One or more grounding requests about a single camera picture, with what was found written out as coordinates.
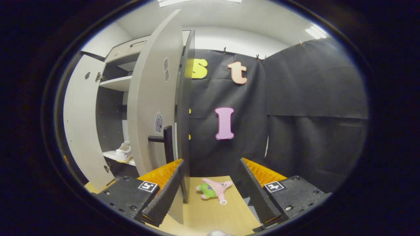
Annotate grey cabinet door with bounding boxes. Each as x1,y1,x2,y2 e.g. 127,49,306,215
127,9,184,225
63,54,115,191

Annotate white canvas shoe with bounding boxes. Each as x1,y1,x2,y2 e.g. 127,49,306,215
115,142,133,163

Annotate grey shoe cabinet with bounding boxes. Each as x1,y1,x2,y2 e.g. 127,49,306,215
80,29,196,204

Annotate ceiling light panel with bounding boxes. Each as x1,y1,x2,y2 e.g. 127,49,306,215
305,26,327,40
157,0,242,7

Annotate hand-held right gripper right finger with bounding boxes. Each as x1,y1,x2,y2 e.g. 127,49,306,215
240,157,332,228

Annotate pink starfish plush toy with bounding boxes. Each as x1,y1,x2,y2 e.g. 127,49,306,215
196,178,234,205

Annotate black backdrop cloth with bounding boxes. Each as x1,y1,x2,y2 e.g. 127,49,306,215
185,38,369,194

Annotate black right door handle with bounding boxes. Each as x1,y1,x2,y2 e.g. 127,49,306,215
148,126,173,164

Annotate grey cabinet drawer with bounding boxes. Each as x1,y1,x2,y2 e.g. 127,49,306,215
104,39,150,64

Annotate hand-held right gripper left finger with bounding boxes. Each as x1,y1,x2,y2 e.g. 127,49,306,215
91,159,186,227

